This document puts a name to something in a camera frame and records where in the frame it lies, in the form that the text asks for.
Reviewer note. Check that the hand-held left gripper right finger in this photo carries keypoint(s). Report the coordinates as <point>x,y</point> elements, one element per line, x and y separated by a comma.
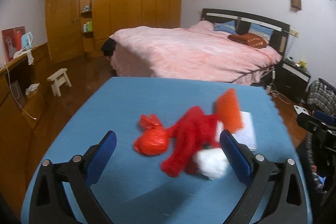
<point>236,158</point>

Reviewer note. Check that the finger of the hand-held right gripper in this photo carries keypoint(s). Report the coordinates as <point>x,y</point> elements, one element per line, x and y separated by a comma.
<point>325,117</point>
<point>312,123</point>

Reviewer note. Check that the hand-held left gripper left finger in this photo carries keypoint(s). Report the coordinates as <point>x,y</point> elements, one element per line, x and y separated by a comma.
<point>102,158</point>

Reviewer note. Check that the white tissue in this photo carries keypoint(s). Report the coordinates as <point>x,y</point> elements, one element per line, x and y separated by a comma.
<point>211,163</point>

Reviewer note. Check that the white printed paper box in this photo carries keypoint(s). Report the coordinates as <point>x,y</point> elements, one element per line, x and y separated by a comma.
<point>247,132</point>

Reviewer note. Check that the waste bin with black bag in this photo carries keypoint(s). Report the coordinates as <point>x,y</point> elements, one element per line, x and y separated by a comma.
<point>305,176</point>

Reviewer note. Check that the red plastic bag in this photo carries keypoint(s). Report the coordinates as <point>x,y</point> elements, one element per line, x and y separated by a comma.
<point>151,144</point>

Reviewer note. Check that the red fabric garment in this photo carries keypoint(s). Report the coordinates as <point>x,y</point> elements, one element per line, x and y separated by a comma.
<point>189,140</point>

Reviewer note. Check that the plaid cloth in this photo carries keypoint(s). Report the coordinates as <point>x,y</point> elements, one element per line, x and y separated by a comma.
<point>321,100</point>

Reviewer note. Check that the white bathroom scale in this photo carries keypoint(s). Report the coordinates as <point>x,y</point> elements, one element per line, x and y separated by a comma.
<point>300,109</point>

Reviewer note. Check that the dark purple cloth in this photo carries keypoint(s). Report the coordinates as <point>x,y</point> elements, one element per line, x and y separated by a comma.
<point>325,82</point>

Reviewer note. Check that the dark nightstand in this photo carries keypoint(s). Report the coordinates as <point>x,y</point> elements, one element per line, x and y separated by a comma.
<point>291,79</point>

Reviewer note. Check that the blue table cloth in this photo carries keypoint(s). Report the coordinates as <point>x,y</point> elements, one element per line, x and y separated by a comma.
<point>118,108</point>

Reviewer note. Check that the yellow plush toy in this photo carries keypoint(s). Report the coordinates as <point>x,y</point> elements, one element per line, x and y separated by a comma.
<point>303,64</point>

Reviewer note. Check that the white hanging controller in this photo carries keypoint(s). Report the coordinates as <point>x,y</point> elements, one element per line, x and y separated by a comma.
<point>273,74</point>

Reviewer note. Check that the small wooden stool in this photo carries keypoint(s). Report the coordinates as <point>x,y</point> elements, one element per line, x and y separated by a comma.
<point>59,81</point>

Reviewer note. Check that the wooden sideboard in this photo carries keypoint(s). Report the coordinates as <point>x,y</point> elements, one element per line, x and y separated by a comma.
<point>15,113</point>

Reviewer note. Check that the white crumpled rag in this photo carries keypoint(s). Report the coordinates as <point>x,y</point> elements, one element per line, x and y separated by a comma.
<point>32,88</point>

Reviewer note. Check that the brown dotted pillow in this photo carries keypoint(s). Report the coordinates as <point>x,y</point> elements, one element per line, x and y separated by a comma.
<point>249,40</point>

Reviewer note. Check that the blue pillow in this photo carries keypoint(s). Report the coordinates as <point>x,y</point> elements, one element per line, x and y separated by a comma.
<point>261,31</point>
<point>225,27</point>

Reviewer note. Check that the dark wooden bed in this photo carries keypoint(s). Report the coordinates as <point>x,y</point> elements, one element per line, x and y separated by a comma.
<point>270,22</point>

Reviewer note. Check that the pink quilt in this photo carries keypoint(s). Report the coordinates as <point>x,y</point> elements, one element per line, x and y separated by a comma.
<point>183,53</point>

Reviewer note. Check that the white cloth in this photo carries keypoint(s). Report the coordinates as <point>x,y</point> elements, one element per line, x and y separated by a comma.
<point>25,54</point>

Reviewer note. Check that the wooden door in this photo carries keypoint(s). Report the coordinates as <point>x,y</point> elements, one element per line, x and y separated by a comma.
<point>64,27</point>

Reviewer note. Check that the light blue kettle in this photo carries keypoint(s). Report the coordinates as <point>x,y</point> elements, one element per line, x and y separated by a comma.
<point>27,40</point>

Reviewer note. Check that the red gift box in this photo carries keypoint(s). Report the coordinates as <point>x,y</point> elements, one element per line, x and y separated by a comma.
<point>8,43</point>

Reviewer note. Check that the white wall socket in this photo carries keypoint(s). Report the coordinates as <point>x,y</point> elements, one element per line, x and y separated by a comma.
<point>294,33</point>

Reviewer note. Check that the wall lamp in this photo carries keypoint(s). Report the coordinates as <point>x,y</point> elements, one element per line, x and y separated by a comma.
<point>295,1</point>

